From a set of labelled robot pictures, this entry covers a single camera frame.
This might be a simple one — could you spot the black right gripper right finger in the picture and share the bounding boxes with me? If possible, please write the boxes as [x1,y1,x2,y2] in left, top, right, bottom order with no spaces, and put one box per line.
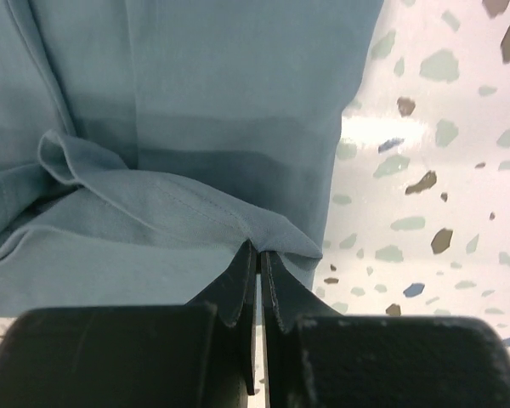
[259,252,510,407]

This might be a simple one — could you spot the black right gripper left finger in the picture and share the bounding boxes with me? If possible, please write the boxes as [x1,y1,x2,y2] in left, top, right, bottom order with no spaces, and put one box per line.
[0,241,258,407]

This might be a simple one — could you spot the grey-blue t-shirt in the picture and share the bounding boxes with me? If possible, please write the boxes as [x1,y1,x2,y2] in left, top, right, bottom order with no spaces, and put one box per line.
[0,1,382,317]

